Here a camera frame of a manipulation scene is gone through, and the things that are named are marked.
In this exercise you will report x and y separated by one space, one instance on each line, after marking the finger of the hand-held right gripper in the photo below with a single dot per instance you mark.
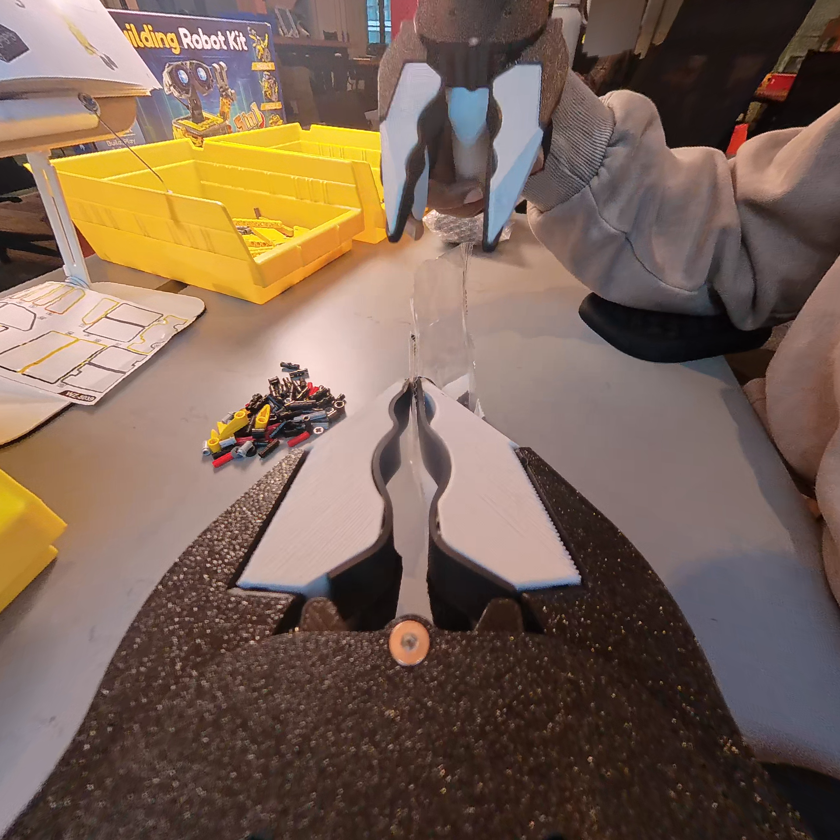
515 145
404 145

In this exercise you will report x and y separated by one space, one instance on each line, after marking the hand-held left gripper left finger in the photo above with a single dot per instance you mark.
322 519

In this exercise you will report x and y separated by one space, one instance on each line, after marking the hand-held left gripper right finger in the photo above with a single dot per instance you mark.
505 519

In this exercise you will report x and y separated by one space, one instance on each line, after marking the pile of mixed small plastic parts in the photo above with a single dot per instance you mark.
276 414

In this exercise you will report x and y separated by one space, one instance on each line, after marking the clear plastic bag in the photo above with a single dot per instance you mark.
444 315

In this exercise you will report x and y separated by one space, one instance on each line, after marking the person's right forearm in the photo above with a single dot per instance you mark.
683 223

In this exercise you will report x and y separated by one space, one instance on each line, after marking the grey desk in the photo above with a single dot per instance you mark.
158 525

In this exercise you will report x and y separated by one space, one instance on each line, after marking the person's right hand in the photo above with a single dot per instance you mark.
457 177

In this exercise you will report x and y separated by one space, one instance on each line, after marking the yellow storage bin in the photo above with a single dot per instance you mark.
348 164
171 236

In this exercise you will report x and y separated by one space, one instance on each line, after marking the crumpled clear plastic wrap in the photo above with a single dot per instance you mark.
460 227

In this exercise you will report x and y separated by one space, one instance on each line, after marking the robot kit box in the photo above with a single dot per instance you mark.
210 72

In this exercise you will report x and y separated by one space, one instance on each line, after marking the black high-back chair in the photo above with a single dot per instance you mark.
722 66

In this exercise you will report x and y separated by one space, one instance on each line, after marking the black armrest pad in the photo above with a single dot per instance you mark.
670 331

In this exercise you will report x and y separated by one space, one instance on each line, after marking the yellow flat box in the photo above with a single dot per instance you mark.
26 538

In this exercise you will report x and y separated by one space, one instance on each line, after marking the person's beige printed sweatshirt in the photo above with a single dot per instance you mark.
807 420

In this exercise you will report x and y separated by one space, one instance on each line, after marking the white printed booklet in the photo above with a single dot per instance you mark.
66 40

